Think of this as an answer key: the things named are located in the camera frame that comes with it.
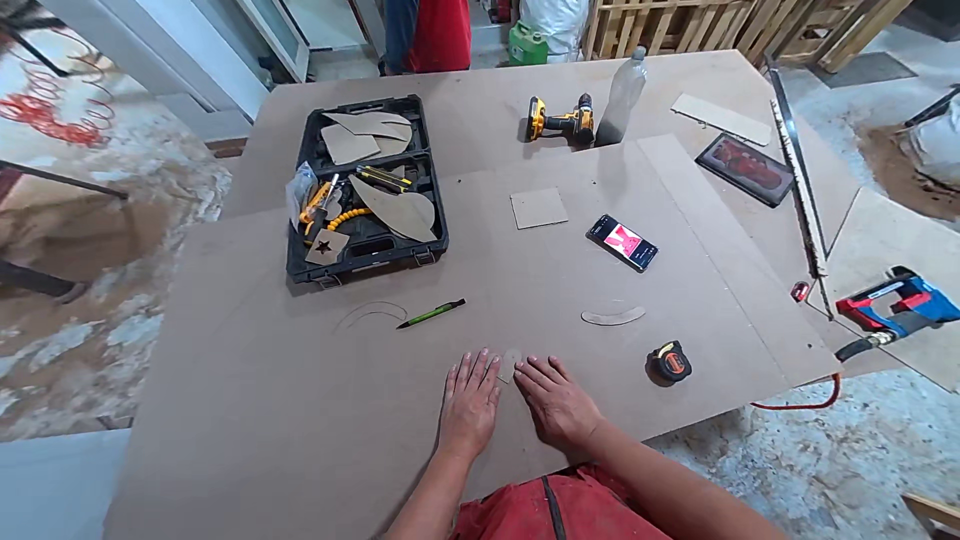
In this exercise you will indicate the light rectangular board strip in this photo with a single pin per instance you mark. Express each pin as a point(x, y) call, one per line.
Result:
point(720, 118)

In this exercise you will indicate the thin dark metal bar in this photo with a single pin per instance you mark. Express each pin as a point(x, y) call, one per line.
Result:
point(64, 178)

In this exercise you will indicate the board square with star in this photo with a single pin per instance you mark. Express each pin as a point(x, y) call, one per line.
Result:
point(331, 253)

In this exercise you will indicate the beige rectangular board cutout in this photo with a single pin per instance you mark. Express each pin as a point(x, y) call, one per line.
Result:
point(348, 146)

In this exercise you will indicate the large leaf-shaped board cutout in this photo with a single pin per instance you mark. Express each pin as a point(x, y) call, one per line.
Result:
point(401, 212)

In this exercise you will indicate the person's left middle finger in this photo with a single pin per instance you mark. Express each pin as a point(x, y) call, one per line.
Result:
point(478, 367)

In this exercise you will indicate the pale board panel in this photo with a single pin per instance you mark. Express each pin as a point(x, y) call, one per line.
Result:
point(862, 240)

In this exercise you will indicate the person's right index finger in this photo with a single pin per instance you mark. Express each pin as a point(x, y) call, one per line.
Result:
point(526, 384)

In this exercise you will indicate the black plastic tool case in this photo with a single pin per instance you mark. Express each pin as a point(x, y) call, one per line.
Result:
point(367, 257)

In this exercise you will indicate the person's left index finger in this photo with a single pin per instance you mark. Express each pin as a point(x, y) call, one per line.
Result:
point(491, 371)

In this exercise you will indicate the clear plastic bottle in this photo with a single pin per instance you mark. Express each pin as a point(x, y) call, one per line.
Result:
point(624, 96)

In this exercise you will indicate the clear plastic bag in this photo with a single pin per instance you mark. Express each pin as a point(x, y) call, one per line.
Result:
point(300, 193)

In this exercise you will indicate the dark floor mat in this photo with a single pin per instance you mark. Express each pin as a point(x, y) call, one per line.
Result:
point(866, 69)

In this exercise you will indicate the wooden plank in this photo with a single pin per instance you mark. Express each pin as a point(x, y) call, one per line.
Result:
point(931, 511)

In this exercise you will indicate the person's left ring finger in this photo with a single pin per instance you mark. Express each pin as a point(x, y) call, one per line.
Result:
point(463, 370)

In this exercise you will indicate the large beige board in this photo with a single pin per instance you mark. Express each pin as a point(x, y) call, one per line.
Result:
point(300, 390)

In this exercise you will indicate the white bulky sack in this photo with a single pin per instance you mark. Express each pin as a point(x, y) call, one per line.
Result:
point(937, 146)

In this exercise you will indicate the person's right ring finger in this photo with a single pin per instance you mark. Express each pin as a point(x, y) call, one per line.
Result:
point(543, 369)

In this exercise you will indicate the person's right forearm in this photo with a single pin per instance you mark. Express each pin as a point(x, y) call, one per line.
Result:
point(667, 478)

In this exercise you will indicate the small rounded board piece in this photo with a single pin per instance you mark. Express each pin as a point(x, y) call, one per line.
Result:
point(511, 361)

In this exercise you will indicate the wooden slatted pallet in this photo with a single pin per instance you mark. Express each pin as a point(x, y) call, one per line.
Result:
point(675, 28)

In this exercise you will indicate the person's right hand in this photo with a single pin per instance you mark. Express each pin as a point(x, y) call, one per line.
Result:
point(564, 412)

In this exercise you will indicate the large worktable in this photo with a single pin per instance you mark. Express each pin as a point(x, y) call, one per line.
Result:
point(480, 105)

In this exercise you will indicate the arc-shaped board piece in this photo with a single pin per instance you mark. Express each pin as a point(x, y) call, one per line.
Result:
point(613, 317)

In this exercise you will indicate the person's left little finger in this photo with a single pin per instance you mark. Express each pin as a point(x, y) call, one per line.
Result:
point(451, 380)

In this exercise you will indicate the green plastic container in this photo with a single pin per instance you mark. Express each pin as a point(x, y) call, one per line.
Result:
point(527, 45)

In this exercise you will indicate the small red object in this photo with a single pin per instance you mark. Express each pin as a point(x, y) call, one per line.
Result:
point(800, 291)

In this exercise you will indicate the person's left forearm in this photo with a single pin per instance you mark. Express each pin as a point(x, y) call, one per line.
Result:
point(436, 491)

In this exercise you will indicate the beige curved board cutout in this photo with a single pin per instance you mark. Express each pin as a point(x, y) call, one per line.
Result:
point(394, 145)
point(375, 121)

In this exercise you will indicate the person's left hand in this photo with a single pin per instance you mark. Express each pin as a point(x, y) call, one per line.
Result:
point(469, 416)

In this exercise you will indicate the person's right little finger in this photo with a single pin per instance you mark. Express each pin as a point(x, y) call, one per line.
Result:
point(559, 368)

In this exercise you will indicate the pale blue panel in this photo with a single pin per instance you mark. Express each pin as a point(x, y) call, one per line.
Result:
point(64, 484)

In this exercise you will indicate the green pen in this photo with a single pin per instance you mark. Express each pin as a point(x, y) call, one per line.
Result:
point(430, 314)

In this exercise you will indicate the black orange tape measure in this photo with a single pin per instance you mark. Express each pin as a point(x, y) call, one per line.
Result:
point(667, 363)

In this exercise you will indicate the black smartphone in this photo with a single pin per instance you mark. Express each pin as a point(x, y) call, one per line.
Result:
point(622, 243)

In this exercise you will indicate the white door frame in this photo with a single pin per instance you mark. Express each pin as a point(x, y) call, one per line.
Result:
point(191, 71)

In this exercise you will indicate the person's right middle finger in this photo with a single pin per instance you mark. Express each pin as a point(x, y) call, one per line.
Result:
point(530, 374)

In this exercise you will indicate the square board piece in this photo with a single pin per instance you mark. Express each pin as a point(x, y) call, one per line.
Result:
point(538, 208)

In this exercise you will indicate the yellow segmented flexible shaft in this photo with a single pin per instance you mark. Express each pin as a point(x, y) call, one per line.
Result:
point(347, 217)

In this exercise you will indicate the person's left thumb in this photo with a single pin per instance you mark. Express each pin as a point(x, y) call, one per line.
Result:
point(495, 401)

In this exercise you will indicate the blue red nail gun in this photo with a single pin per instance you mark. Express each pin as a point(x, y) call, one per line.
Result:
point(919, 316)

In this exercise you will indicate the yellow black utility knife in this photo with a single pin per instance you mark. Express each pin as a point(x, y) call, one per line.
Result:
point(384, 178)

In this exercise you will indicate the long metal straight bar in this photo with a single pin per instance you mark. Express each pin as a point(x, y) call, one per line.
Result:
point(802, 187)

